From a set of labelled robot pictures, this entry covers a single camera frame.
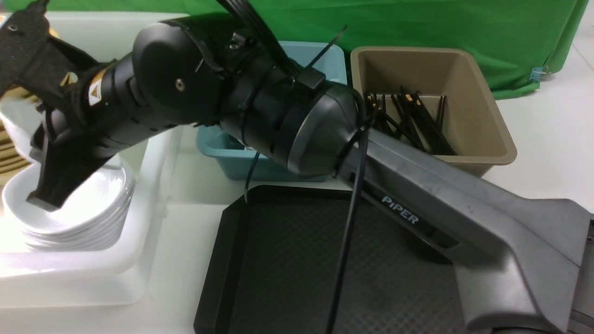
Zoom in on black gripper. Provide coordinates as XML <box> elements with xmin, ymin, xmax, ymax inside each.
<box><xmin>0</xmin><ymin>0</ymin><xmax>140</xmax><ymax>212</ymax></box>

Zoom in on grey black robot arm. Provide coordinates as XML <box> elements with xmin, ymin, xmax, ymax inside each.
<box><xmin>1</xmin><ymin>0</ymin><xmax>593</xmax><ymax>334</ymax></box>

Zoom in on stack of yellow bowls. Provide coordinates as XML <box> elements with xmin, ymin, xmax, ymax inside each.
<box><xmin>0</xmin><ymin>14</ymin><xmax>61</xmax><ymax>186</ymax></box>

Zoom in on stack of white dishes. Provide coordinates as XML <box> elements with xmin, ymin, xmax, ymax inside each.
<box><xmin>1</xmin><ymin>101</ymin><xmax>136</xmax><ymax>252</ymax></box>

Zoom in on large white plastic tub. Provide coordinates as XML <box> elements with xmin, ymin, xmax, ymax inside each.
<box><xmin>0</xmin><ymin>12</ymin><xmax>182</xmax><ymax>309</ymax></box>

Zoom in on teal plastic bin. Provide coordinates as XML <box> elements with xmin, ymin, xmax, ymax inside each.
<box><xmin>196</xmin><ymin>41</ymin><xmax>348</xmax><ymax>182</ymax></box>

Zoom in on black serving tray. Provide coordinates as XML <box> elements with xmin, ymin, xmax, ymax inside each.
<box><xmin>194</xmin><ymin>186</ymin><xmax>466</xmax><ymax>334</ymax></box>

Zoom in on pile of black chopsticks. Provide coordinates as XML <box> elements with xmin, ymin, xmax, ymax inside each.
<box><xmin>363</xmin><ymin>86</ymin><xmax>458</xmax><ymax>156</ymax></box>

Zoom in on brown plastic bin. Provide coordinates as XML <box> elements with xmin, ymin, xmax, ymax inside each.
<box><xmin>350</xmin><ymin>46</ymin><xmax>517</xmax><ymax>177</ymax></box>

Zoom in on blue binder clip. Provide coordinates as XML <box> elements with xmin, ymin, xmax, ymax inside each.
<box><xmin>528</xmin><ymin>66</ymin><xmax>552</xmax><ymax>83</ymax></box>

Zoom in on black cable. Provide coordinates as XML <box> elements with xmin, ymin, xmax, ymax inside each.
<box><xmin>325</xmin><ymin>118</ymin><xmax>372</xmax><ymax>334</ymax></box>

